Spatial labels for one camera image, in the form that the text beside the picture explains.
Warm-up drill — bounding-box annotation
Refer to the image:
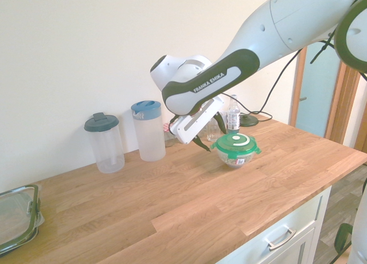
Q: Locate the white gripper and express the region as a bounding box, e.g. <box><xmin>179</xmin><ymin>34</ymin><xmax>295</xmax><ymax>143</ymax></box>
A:
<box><xmin>170</xmin><ymin>96</ymin><xmax>229</xmax><ymax>153</ymax></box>

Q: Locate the green round container lid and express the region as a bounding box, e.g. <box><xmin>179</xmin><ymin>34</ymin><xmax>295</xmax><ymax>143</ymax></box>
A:
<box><xmin>211</xmin><ymin>133</ymin><xmax>262</xmax><ymax>156</ymax></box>

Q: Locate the clear round food bowl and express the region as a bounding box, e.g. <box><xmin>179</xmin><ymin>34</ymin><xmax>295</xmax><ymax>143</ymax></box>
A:
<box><xmin>216</xmin><ymin>147</ymin><xmax>256</xmax><ymax>170</ymax></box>

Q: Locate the jar red checkered lid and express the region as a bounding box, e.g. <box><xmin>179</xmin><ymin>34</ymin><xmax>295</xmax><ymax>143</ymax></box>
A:
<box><xmin>163</xmin><ymin>122</ymin><xmax>175</xmax><ymax>147</ymax></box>

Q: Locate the clear pitcher blue lid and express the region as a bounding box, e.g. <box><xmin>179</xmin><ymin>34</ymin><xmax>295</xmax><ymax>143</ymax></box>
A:
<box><xmin>131</xmin><ymin>100</ymin><xmax>166</xmax><ymax>162</ymax></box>

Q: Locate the clear pitcher dark grey lid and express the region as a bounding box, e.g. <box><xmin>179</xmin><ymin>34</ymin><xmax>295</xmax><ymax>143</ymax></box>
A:
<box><xmin>84</xmin><ymin>112</ymin><xmax>126</xmax><ymax>174</ymax></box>

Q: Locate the rectangular container green-rimmed lid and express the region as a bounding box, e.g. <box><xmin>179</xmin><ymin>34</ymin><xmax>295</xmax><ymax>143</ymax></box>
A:
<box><xmin>0</xmin><ymin>184</ymin><xmax>45</xmax><ymax>255</ymax></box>

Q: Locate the clear drinking glass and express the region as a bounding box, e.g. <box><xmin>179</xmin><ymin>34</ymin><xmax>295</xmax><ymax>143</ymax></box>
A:
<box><xmin>206</xmin><ymin>118</ymin><xmax>223</xmax><ymax>142</ymax></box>

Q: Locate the clear plastic water bottle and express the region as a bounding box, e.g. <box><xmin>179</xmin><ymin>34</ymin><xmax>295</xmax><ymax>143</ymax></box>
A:
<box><xmin>227</xmin><ymin>94</ymin><xmax>241</xmax><ymax>134</ymax></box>

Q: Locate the black round lamp base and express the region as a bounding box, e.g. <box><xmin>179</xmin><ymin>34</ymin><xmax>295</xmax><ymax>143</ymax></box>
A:
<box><xmin>239</xmin><ymin>113</ymin><xmax>259</xmax><ymax>127</ymax></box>

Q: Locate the white drawer cabinet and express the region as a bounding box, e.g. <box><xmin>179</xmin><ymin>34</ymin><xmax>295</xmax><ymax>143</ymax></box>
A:
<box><xmin>214</xmin><ymin>186</ymin><xmax>333</xmax><ymax>264</ymax></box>

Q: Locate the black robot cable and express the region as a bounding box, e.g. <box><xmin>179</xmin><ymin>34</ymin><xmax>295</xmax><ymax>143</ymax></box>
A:
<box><xmin>222</xmin><ymin>47</ymin><xmax>302</xmax><ymax>122</ymax></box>

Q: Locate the frosted glass door wood frame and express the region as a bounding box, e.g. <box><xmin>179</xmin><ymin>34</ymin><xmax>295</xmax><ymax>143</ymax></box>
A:
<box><xmin>288</xmin><ymin>41</ymin><xmax>367</xmax><ymax>154</ymax></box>

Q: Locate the silver drawer handle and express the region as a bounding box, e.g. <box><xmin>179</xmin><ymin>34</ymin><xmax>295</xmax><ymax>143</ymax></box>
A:
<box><xmin>265</xmin><ymin>228</ymin><xmax>297</xmax><ymax>251</ymax></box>

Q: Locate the dark green strap loop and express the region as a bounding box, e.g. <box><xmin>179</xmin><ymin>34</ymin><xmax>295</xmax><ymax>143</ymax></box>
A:
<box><xmin>334</xmin><ymin>223</ymin><xmax>353</xmax><ymax>259</ymax></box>

